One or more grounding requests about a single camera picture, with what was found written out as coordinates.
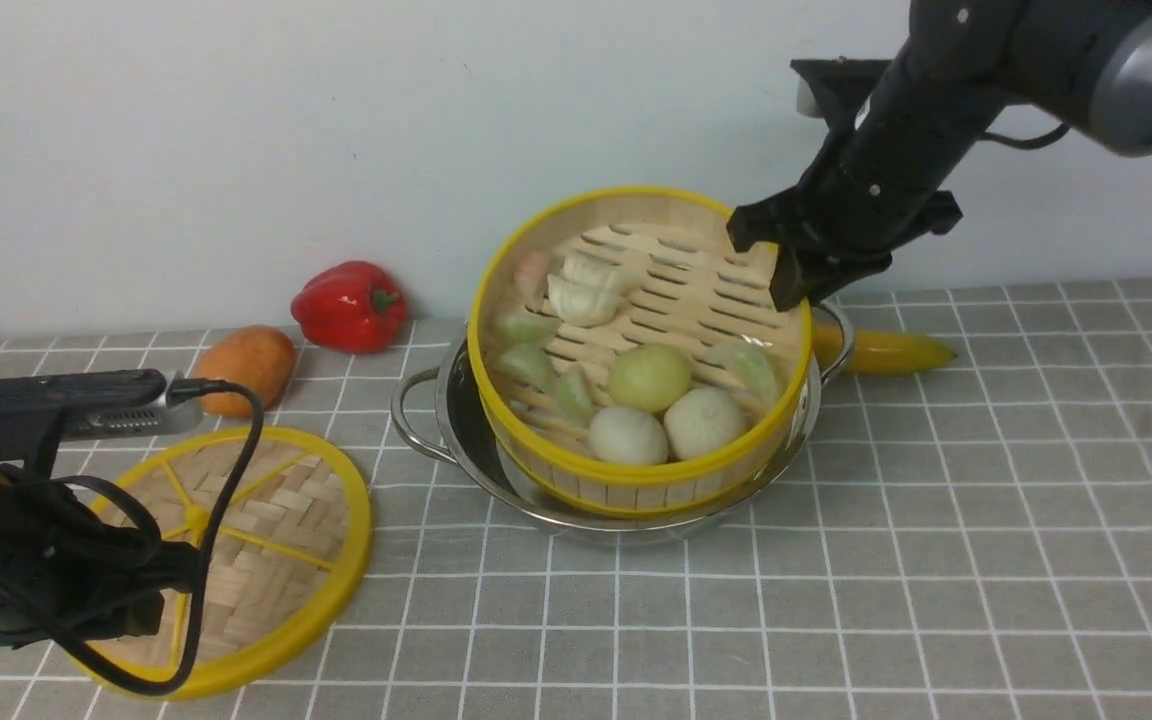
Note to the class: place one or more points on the green dumpling lower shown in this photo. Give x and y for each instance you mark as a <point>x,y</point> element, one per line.
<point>571,396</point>

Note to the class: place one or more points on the white bun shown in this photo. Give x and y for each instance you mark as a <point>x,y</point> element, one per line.
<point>627,436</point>
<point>703,421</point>

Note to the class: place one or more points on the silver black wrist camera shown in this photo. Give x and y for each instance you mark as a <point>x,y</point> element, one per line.
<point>38,414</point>

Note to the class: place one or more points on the bamboo steamer basket yellow rim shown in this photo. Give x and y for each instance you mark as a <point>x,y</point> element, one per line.
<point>695,293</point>

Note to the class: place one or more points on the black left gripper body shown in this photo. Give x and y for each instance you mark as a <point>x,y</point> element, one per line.
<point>80,555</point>

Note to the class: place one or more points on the woven bamboo steamer lid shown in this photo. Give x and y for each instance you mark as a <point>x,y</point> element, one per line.
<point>293,546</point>

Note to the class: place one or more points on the white bun left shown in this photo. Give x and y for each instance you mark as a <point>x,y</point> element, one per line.
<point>627,436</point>

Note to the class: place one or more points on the yellow banana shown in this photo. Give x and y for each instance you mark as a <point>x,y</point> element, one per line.
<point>881,352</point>

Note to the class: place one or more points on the grey checkered tablecloth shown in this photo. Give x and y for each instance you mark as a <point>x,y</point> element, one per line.
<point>974,543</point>

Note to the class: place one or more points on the green dumpling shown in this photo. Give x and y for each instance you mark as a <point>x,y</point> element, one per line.
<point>753,368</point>
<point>571,396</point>
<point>530,365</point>
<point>521,327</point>

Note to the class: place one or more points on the red bell pepper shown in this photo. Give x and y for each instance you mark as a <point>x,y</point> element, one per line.
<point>353,307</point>

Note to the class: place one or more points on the stainless steel pot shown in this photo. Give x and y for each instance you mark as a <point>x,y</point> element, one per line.
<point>469,444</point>

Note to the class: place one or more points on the green dumpling middle left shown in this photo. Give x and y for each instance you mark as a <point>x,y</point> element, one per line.
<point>530,365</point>

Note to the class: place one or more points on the green dumpling right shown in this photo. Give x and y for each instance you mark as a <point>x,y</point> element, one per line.
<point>753,368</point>

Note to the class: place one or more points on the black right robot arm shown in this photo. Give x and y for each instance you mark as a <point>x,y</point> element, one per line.
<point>1087,63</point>

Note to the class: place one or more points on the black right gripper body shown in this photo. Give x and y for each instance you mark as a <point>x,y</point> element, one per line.
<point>869,192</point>

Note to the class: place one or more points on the white dumpling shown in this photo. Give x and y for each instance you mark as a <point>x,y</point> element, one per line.
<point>587,292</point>

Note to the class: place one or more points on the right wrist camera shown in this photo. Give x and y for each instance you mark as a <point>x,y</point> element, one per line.
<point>836,90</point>

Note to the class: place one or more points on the brown potato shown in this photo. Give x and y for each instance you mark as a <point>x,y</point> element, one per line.
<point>258,357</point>

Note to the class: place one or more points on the pink dumpling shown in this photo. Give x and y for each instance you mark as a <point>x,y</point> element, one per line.
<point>531,279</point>

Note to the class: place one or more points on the white bun right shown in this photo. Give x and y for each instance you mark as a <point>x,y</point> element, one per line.
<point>703,421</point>

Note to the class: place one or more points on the yellow-green bun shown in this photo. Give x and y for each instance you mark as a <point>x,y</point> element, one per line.
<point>650,378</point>

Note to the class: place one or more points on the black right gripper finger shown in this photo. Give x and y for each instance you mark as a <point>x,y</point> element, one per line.
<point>801,275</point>

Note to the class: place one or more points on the green dumpling upper left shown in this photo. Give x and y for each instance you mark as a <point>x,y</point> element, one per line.
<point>521,327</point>

